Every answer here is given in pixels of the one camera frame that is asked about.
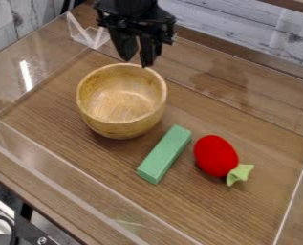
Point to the red felt strawberry toy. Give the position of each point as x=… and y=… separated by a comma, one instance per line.
x=217, y=159

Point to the green rectangular block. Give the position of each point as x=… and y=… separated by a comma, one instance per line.
x=156, y=163

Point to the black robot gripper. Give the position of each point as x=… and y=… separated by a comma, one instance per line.
x=129, y=18

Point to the clear acrylic corner bracket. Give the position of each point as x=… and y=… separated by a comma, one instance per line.
x=91, y=37

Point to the light wooden bowl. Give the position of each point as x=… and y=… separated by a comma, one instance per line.
x=120, y=100

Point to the clear acrylic tray wall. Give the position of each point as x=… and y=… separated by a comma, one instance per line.
x=92, y=212

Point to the black table leg bracket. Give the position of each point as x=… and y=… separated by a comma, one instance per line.
x=27, y=231

